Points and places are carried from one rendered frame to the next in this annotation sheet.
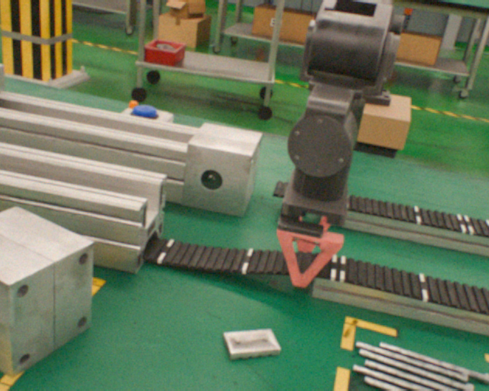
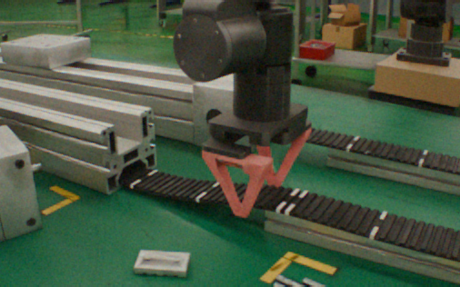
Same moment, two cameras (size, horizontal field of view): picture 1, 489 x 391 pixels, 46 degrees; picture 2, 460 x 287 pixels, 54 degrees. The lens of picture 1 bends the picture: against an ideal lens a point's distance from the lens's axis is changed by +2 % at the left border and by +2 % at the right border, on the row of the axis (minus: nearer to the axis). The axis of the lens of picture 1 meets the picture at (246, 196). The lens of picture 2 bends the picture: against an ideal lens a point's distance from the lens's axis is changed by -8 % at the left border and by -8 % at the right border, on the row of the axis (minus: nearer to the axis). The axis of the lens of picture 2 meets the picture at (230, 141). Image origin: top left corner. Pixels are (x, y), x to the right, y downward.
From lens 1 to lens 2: 29 cm
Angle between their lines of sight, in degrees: 22
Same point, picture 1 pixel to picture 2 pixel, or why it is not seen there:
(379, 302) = (329, 239)
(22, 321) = not seen: outside the picture
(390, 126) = (444, 84)
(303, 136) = (185, 39)
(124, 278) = (96, 197)
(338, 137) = (213, 35)
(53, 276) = not seen: outside the picture
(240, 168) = not seen: hidden behind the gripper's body
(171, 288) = (129, 209)
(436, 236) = (441, 180)
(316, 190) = (245, 109)
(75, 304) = (19, 203)
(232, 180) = not seen: hidden behind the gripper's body
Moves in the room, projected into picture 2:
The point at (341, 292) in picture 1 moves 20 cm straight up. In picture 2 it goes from (295, 228) to (305, 35)
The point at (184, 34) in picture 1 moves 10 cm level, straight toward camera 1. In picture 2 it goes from (343, 38) to (342, 40)
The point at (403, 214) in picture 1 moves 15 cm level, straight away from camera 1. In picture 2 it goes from (406, 156) to (441, 126)
